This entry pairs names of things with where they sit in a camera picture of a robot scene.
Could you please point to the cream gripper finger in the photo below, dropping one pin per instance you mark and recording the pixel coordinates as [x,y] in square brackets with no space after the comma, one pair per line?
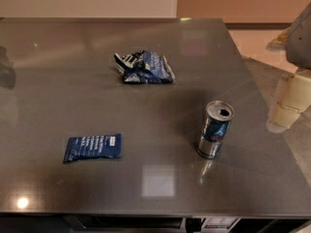
[292,98]

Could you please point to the dark appliance under table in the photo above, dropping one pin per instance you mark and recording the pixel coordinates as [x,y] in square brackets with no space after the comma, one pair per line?
[178,224]

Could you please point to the crumpled blue chip bag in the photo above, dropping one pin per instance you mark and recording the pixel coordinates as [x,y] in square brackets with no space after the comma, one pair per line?
[143,67]

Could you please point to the blue rxbar blueberry wrapper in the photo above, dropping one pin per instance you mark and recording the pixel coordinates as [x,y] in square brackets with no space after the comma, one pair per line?
[93,147]

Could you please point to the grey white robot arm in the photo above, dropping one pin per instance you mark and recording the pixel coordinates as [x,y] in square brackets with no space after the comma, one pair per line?
[296,42]

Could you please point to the silver blue redbull can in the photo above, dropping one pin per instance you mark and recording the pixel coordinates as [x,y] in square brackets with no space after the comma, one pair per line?
[218,117]

